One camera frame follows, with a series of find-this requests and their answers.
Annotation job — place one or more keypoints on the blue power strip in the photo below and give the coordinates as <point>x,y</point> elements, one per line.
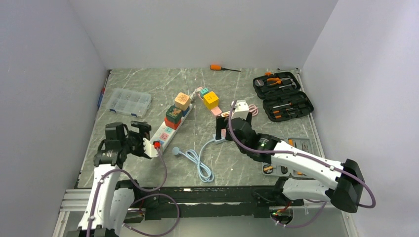
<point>218,141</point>

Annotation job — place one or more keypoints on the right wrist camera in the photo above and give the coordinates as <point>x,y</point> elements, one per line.
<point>240,109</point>

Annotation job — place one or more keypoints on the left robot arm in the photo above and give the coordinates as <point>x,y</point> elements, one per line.
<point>110,197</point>

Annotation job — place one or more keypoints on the blue cube plug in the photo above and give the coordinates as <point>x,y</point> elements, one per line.
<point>184,112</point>

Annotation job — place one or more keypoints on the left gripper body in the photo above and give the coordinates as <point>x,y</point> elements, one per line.
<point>134,143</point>

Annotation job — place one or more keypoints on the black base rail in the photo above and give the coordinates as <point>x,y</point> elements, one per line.
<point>215,201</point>

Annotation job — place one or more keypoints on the white cube plug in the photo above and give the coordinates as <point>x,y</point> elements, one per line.
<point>225,114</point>

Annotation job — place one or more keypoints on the grey tool tray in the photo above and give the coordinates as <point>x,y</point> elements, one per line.
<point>282,171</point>

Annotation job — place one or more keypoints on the red cube plug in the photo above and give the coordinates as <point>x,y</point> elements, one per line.
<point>171,124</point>

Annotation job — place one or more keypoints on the orange pliers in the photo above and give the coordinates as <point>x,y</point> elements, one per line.
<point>306,147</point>

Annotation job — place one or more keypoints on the blue pen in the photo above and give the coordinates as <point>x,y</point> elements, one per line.
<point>101,94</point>

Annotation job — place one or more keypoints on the green cube plug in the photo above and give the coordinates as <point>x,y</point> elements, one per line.
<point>173,114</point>

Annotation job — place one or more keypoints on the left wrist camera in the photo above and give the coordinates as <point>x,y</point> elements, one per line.
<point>151,149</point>

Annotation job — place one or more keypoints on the teal small plug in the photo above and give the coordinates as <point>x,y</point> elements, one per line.
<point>203,91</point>

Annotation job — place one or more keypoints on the pink power strip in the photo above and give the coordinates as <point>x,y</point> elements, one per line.
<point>216,111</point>

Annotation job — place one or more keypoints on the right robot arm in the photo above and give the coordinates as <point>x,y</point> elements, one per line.
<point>308,176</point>

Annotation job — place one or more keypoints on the black tool case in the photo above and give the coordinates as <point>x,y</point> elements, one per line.
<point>282,99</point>

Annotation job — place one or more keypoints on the pink cube plug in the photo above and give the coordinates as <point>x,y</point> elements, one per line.
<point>223,134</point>

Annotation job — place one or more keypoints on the orange screwdriver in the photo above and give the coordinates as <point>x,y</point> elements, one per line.
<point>220,68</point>

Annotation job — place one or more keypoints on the beige cube plug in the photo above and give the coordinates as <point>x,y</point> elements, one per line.
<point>182,101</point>

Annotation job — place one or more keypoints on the white power strip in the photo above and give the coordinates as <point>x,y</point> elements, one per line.
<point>165,134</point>

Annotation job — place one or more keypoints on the clear screw box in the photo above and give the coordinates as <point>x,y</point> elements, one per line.
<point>129,102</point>

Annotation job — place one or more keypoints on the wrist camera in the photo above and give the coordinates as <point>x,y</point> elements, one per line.
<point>240,109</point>
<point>151,149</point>

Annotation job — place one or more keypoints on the yellow cube plug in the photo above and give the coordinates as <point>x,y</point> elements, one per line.
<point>211,100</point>

